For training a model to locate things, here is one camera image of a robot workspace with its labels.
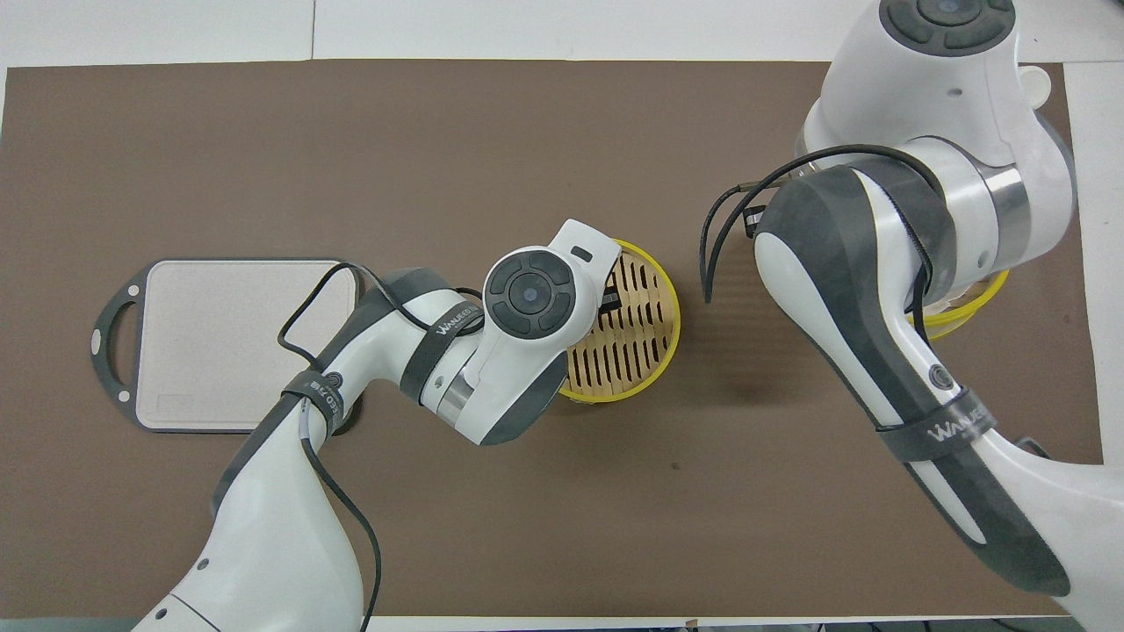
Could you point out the brown table mat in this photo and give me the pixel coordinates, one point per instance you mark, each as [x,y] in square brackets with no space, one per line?
[439,158]

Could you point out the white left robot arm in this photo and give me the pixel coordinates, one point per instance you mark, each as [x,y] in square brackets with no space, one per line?
[281,544]

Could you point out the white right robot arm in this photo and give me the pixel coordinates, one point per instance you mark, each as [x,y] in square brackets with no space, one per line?
[878,307]

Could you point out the woven steamer lid yellow rim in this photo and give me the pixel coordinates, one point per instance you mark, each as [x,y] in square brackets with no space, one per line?
[947,323]

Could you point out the grey white cutting board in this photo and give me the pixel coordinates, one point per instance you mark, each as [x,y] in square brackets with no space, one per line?
[202,351]

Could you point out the bamboo steamer base yellow rim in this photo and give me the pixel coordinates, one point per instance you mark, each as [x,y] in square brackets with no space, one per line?
[632,351]

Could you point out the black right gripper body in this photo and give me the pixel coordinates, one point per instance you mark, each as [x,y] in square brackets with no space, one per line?
[753,219]

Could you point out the white plastic cylinder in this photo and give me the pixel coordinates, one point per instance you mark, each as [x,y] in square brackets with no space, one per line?
[1036,88]

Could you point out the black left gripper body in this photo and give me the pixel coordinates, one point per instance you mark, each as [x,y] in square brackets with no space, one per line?
[612,304]

